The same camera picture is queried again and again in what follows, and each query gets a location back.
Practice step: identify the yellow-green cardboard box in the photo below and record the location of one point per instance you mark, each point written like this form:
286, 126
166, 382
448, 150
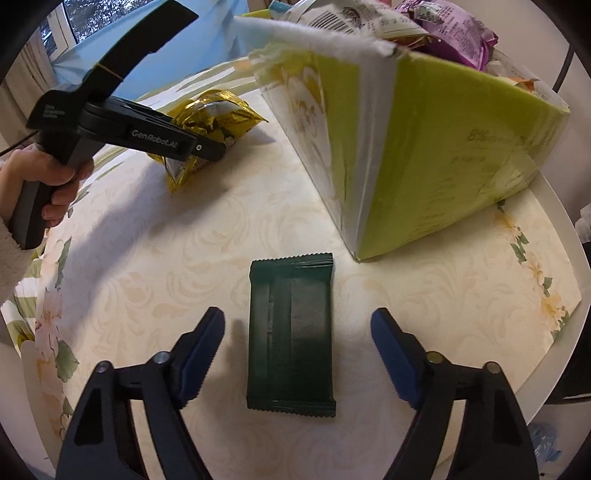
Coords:
438, 161

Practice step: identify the blue plastic bag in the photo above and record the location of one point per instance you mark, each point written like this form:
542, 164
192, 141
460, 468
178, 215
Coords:
545, 443

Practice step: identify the white printed snack packet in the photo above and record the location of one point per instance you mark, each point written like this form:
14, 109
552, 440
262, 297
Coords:
341, 16

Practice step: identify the dark green snack packet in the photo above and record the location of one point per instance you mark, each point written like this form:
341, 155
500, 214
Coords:
291, 337

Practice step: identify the blue cloth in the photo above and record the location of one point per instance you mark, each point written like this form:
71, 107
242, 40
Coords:
152, 55

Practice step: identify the black stand pole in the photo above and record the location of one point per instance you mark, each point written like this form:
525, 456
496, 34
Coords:
569, 57

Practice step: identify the person's left hand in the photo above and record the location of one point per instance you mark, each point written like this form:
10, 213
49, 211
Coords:
23, 168

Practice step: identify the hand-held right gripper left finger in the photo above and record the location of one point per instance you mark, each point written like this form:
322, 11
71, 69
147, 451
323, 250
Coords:
198, 369

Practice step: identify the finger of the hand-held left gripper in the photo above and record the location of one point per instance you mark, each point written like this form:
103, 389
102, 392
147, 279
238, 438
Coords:
210, 150

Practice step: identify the gold foil snack packet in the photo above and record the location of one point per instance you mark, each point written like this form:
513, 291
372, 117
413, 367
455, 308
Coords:
217, 110

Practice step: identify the window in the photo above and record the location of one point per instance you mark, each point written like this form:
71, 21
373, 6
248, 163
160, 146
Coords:
78, 23

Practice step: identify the floral tablecloth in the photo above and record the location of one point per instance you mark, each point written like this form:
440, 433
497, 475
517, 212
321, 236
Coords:
161, 258

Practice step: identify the person's left forearm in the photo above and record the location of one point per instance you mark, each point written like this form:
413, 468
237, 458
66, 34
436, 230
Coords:
7, 263

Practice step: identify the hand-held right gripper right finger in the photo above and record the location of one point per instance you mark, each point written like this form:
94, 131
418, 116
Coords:
397, 364

